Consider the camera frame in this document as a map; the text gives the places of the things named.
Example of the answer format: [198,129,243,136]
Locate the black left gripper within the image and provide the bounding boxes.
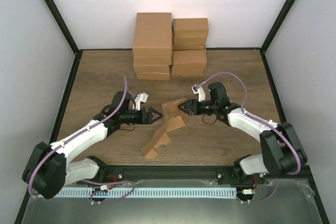
[120,108,163,125]

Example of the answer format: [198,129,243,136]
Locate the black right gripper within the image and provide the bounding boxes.
[178,100,217,116]

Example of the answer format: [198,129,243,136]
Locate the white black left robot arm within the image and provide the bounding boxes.
[22,91,163,199]

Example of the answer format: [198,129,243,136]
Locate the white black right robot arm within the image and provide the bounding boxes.
[178,82,308,184]

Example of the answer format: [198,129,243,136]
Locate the bottom large cardboard box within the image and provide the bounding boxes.
[136,72,171,81]

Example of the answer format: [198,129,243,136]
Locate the large cardboard box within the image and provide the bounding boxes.
[133,56,172,66]
[136,72,171,81]
[132,13,172,57]
[133,65,171,73]

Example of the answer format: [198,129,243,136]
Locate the bottom small cardboard box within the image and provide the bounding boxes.
[171,69,204,77]

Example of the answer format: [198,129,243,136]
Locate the small cardboard box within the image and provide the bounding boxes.
[172,50,207,69]
[171,69,204,77]
[173,35,207,50]
[173,18,209,37]

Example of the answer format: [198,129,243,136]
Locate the upper small cardboard box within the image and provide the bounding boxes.
[173,35,207,50]

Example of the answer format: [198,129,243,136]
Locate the top large cardboard box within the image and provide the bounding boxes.
[132,13,172,57]

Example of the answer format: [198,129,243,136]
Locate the top small cardboard box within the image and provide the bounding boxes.
[173,18,209,37]

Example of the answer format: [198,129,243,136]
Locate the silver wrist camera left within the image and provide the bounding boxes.
[133,92,148,111]

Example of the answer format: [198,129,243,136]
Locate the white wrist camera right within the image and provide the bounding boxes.
[192,85,206,102]

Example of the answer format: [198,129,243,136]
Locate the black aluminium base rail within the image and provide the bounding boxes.
[76,165,310,185]

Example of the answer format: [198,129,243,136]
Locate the light blue slotted cable duct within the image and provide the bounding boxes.
[56,187,237,199]

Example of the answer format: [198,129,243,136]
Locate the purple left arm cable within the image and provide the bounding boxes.
[27,77,137,206]

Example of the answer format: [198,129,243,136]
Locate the black cage frame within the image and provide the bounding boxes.
[14,0,336,224]

